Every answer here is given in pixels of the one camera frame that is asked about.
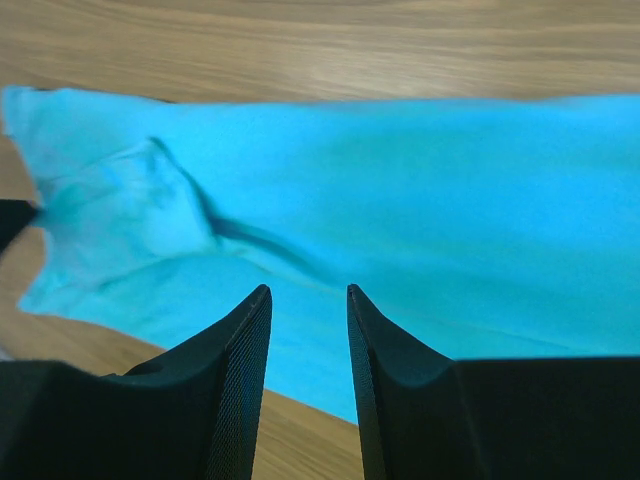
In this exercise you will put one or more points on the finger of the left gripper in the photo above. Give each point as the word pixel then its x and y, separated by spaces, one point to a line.
pixel 15 216

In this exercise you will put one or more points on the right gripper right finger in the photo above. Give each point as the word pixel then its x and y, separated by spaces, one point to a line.
pixel 422 415

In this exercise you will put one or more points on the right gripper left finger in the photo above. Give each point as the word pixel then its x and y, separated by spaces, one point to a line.
pixel 189 413

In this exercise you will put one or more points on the light blue t shirt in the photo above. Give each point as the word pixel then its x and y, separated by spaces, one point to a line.
pixel 485 227

